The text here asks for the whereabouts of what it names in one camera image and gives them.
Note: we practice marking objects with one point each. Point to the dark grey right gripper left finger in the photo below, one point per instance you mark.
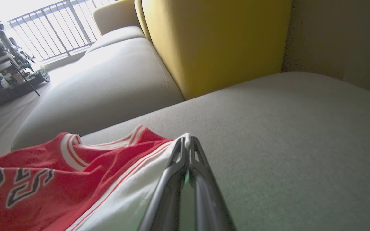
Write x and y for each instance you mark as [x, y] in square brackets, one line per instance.
[165, 199]

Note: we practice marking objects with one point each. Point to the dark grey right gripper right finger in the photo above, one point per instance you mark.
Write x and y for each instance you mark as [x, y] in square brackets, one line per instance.
[209, 199]

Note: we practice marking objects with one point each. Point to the red shorts with white stripes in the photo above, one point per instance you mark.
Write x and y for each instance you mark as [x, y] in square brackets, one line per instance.
[75, 179]

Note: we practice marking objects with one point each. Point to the large grey sofa seat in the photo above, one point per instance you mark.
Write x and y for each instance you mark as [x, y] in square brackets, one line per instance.
[300, 144]

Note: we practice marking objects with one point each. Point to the grey sofa seat cushion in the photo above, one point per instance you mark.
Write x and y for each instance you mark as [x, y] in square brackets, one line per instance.
[108, 89]
[117, 35]

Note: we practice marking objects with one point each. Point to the large yellow back cushion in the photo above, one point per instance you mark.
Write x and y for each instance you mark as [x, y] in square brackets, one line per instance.
[217, 41]

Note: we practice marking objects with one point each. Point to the black wheeled vehicle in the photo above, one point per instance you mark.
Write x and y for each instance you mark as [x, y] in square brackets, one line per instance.
[40, 75]

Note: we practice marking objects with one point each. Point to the dull grey back cushion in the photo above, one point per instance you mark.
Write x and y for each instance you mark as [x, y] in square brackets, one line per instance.
[348, 32]

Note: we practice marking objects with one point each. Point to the metal balcony railing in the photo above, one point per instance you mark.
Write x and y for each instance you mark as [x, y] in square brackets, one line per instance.
[37, 12]

